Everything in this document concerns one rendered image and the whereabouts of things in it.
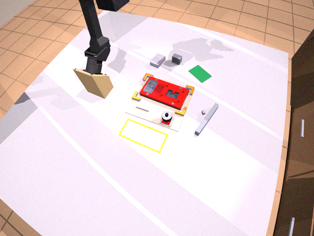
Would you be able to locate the green flat rectangle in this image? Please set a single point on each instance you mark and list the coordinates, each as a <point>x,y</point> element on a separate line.
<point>200,73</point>

